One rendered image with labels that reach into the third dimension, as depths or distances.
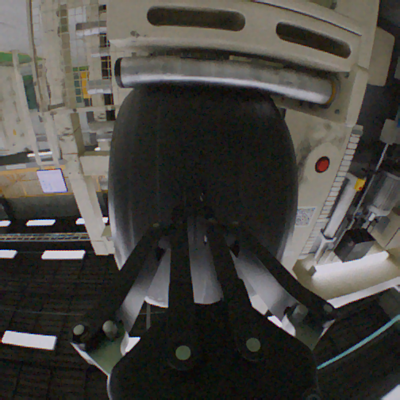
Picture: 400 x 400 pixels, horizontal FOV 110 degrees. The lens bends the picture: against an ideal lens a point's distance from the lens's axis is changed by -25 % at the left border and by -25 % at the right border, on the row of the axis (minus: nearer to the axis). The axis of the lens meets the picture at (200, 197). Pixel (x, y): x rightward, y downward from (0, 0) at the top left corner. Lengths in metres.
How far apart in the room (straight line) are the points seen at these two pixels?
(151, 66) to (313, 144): 0.37
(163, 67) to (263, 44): 0.13
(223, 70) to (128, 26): 0.13
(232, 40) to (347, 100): 0.20
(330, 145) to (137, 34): 0.44
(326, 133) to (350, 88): 0.16
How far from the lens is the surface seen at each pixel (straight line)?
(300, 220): 0.58
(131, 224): 0.25
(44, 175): 4.70
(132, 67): 0.29
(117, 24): 0.28
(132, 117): 0.28
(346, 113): 0.36
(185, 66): 0.29
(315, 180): 0.53
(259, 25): 0.29
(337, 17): 0.36
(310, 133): 0.47
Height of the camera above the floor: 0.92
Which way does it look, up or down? 32 degrees up
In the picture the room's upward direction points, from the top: 177 degrees counter-clockwise
